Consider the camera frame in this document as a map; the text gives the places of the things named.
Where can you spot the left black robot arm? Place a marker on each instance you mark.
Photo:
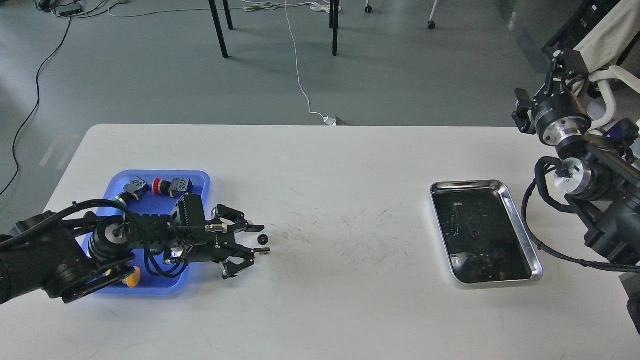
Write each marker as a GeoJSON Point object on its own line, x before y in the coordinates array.
{"type": "Point", "coordinates": [100, 243]}

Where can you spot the yellow mushroom push button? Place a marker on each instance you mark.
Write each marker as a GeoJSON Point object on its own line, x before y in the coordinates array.
{"type": "Point", "coordinates": [130, 281]}

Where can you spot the black power strip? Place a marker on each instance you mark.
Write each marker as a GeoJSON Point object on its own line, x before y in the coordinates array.
{"type": "Point", "coordinates": [66, 10]}

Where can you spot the red push button switch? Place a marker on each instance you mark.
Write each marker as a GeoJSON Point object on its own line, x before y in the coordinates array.
{"type": "Point", "coordinates": [174, 188]}

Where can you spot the silver metal tray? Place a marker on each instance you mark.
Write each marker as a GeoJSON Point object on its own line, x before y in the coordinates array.
{"type": "Point", "coordinates": [483, 235]}

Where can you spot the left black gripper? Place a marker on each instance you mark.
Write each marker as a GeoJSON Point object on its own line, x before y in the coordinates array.
{"type": "Point", "coordinates": [214, 242]}

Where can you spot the black table leg right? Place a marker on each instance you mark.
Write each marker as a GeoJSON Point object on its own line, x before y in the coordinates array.
{"type": "Point", "coordinates": [334, 24]}

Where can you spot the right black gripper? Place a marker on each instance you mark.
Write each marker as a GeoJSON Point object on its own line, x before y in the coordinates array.
{"type": "Point", "coordinates": [560, 115]}

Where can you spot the white chair frame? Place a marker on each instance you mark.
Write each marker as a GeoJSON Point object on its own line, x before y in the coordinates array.
{"type": "Point", "coordinates": [615, 97]}

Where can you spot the white power adapter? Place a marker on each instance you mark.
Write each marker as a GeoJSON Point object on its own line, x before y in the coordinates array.
{"type": "Point", "coordinates": [333, 121]}

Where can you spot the black table leg left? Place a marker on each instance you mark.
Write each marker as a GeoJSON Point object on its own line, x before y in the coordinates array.
{"type": "Point", "coordinates": [218, 25]}

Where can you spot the black table leg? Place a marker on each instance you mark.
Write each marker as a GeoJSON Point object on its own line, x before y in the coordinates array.
{"type": "Point", "coordinates": [334, 24]}
{"type": "Point", "coordinates": [218, 25]}

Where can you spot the green push button switch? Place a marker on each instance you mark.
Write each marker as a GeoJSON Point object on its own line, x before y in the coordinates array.
{"type": "Point", "coordinates": [136, 189]}

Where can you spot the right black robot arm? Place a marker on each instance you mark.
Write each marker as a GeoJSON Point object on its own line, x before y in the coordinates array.
{"type": "Point", "coordinates": [596, 173]}

